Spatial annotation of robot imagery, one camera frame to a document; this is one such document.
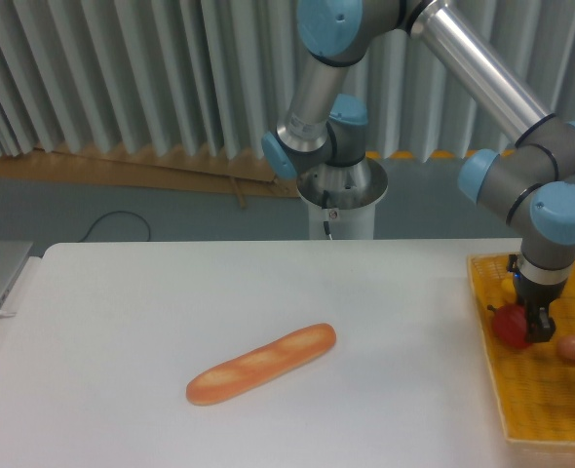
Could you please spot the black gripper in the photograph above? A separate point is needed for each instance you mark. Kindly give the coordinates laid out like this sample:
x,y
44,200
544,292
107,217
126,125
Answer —
x,y
540,326

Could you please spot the red toy bell pepper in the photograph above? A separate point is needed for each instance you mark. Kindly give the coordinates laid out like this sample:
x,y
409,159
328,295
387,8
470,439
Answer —
x,y
509,325

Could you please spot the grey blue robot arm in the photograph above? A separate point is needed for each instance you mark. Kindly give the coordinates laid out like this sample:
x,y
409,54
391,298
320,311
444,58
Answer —
x,y
320,142

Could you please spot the yellow toy bell pepper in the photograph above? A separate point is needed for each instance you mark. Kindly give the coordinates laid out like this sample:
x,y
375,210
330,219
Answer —
x,y
508,291

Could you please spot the brown toy egg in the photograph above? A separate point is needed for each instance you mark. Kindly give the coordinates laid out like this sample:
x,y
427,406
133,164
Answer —
x,y
565,348

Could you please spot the yellow woven basket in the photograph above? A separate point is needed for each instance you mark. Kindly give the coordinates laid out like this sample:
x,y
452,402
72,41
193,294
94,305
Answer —
x,y
534,388

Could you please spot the toy baguette bread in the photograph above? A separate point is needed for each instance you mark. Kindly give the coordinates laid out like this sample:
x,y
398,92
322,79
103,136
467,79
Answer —
x,y
261,365

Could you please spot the brown cardboard sheet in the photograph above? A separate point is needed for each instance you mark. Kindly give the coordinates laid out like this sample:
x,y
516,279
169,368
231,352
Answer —
x,y
243,177

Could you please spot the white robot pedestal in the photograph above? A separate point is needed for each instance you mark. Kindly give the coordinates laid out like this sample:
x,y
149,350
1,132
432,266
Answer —
x,y
341,202

